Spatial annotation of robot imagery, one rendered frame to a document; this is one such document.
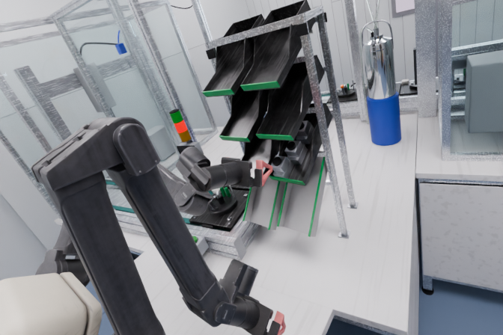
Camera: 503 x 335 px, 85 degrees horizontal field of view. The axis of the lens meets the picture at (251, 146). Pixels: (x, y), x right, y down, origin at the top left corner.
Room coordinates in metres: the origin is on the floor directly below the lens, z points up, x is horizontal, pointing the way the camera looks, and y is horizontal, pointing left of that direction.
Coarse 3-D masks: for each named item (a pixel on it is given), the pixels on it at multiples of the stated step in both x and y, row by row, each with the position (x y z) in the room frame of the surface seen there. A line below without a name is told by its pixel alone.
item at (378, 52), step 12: (372, 36) 1.36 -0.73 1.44; (372, 48) 1.30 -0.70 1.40; (384, 48) 1.28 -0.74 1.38; (372, 60) 1.31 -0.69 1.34; (384, 60) 1.28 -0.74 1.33; (372, 72) 1.31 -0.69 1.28; (384, 72) 1.28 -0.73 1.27; (372, 84) 1.32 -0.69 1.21; (384, 84) 1.28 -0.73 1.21; (372, 96) 1.33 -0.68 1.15; (384, 96) 1.29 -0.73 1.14
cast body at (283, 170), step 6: (276, 156) 0.80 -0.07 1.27; (282, 156) 0.78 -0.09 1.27; (276, 162) 0.76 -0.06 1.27; (282, 162) 0.76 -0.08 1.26; (288, 162) 0.78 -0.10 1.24; (276, 168) 0.76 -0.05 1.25; (282, 168) 0.75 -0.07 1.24; (288, 168) 0.77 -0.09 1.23; (276, 174) 0.77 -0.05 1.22; (282, 174) 0.76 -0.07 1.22; (288, 174) 0.77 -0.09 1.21
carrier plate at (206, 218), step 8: (240, 192) 1.13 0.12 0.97; (248, 192) 1.10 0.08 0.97; (240, 200) 1.06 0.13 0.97; (240, 208) 1.00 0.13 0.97; (192, 216) 1.06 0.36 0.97; (200, 216) 1.04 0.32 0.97; (208, 216) 1.02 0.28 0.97; (216, 216) 1.00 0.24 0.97; (224, 216) 0.98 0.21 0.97; (232, 216) 0.97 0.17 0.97; (240, 216) 0.96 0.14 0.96; (200, 224) 1.00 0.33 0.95; (208, 224) 0.97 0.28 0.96; (216, 224) 0.95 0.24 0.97; (224, 224) 0.93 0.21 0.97; (232, 224) 0.91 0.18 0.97
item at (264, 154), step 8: (256, 136) 1.00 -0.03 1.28; (248, 144) 0.96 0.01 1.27; (256, 144) 0.97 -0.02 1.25; (264, 144) 0.95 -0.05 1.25; (272, 144) 0.87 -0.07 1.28; (248, 152) 0.95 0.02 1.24; (256, 152) 0.94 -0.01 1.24; (264, 152) 0.91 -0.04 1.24; (272, 152) 0.86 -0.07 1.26; (248, 160) 0.93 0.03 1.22; (264, 160) 0.88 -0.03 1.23; (264, 168) 0.85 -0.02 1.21
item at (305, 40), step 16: (304, 16) 0.77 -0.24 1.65; (320, 16) 0.91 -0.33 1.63; (240, 32) 0.90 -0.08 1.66; (256, 32) 0.86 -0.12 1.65; (320, 32) 0.92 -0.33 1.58; (208, 48) 0.97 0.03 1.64; (304, 48) 0.78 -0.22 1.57; (224, 96) 0.97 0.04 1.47; (320, 96) 0.78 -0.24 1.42; (336, 96) 0.91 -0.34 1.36; (320, 112) 0.77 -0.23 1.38; (336, 112) 0.92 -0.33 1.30; (320, 128) 0.78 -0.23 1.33; (336, 128) 0.92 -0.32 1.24; (240, 144) 0.98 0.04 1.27; (336, 176) 0.78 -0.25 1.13; (336, 192) 0.77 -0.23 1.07; (352, 192) 0.91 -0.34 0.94; (336, 208) 0.78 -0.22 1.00; (352, 208) 0.90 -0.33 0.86
